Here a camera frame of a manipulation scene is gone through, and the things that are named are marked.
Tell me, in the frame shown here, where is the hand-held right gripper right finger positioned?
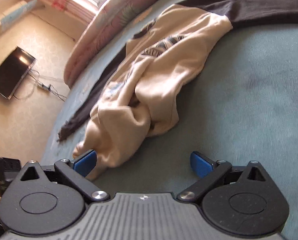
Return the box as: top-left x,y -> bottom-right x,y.
176,151 -> 271,202

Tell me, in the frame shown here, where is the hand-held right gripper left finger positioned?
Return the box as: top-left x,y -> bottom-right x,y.
17,149 -> 111,202

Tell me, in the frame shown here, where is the cream and black sweatshirt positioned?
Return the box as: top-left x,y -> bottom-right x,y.
57,0 -> 298,178

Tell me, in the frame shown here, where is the bed with blue floral sheet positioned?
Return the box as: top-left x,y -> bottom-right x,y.
40,0 -> 298,230

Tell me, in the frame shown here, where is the folded pink floral quilt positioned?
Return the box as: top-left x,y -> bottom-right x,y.
63,0 -> 189,89

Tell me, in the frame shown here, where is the power strip with cables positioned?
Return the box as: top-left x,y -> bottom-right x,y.
12,69 -> 69,103

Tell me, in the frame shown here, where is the black wall television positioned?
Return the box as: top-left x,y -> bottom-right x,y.
0,46 -> 37,100

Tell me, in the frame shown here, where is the white wall air conditioner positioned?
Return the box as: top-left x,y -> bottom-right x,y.
0,0 -> 38,33

